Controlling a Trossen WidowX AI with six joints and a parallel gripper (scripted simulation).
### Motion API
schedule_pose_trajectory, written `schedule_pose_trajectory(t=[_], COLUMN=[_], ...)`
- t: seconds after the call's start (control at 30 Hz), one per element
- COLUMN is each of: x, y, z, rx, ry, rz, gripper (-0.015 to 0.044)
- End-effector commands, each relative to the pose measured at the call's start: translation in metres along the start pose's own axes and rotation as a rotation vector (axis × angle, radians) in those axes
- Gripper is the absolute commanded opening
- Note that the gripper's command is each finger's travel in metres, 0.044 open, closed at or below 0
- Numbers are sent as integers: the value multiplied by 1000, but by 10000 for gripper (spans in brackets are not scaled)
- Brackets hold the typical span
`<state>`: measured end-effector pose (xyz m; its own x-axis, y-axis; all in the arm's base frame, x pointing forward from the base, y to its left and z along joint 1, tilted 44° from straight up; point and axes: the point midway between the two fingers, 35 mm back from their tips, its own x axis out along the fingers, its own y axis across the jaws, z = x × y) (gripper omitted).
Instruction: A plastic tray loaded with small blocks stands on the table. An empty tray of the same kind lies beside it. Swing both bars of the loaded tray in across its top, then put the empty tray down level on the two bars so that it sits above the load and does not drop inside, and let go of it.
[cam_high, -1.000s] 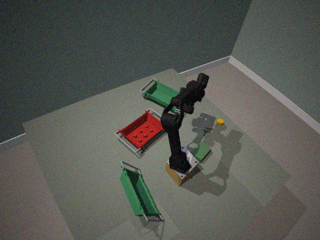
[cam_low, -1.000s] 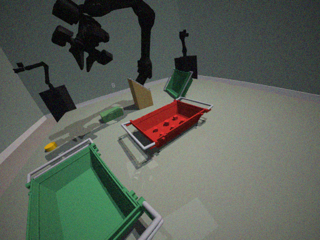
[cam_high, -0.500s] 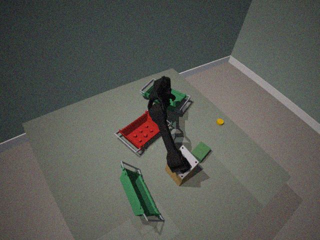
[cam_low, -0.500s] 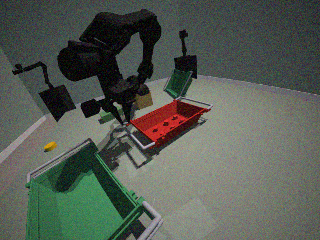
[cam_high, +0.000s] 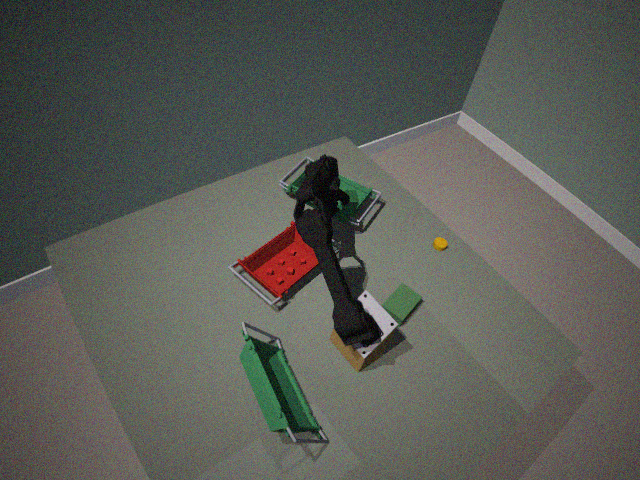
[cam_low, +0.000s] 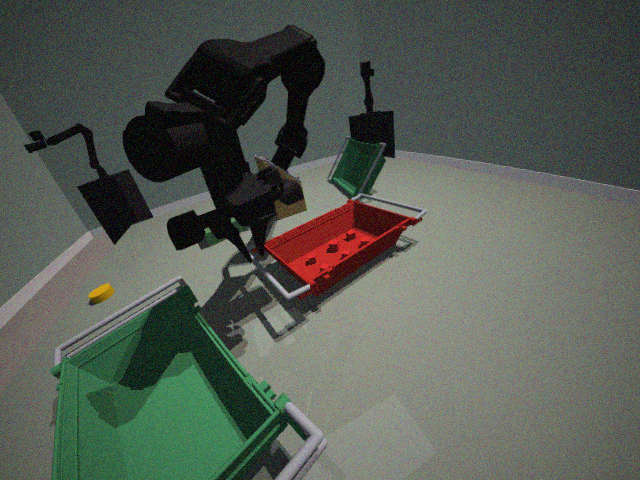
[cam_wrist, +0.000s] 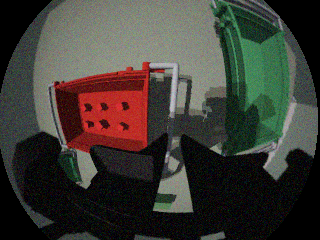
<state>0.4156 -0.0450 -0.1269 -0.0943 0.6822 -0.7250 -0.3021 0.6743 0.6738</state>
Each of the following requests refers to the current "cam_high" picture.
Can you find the green rectangular block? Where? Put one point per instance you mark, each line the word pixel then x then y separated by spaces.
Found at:
pixel 401 303

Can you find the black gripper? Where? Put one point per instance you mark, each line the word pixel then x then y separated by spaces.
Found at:
pixel 331 202

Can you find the red plastic tray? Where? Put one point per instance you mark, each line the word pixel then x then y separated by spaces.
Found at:
pixel 268 256

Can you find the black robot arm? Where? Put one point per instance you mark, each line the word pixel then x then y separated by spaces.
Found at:
pixel 352 323

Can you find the yellow short cylinder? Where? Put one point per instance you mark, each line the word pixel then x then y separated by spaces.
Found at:
pixel 440 244

